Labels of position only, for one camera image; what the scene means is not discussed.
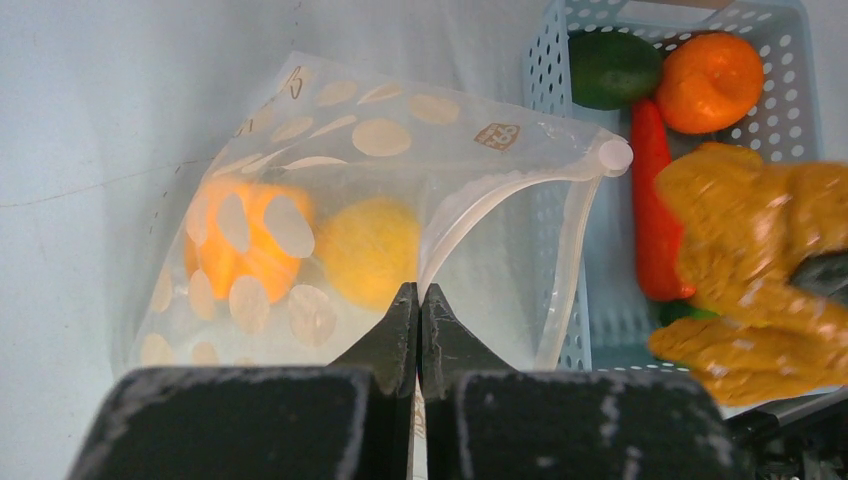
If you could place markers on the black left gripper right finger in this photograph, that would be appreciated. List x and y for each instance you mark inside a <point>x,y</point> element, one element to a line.
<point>486,420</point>

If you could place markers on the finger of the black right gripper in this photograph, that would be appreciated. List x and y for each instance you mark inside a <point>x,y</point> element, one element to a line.
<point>824,275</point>

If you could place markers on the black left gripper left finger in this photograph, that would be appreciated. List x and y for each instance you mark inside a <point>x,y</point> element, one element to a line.
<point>350,419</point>

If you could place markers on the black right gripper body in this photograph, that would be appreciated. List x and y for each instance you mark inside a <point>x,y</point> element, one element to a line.
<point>799,438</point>

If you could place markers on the golden fried chicken piece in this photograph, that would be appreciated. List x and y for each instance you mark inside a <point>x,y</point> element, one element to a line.
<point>748,224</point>

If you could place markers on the red chili pepper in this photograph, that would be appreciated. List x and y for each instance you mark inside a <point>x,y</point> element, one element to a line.
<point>658,235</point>

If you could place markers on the orange yellow bell pepper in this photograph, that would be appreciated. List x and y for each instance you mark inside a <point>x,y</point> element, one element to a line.
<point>255,252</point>

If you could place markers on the clear dotted zip top bag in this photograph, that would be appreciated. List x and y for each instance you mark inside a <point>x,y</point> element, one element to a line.
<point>349,190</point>

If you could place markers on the green pepper stem piece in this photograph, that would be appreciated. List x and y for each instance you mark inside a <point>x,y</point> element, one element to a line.
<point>669,312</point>

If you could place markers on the light blue plastic basket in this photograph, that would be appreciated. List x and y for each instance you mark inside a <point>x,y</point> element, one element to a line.
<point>613,319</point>

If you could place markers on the dark green avocado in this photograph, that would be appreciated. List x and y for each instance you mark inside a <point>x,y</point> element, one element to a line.
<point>612,70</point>

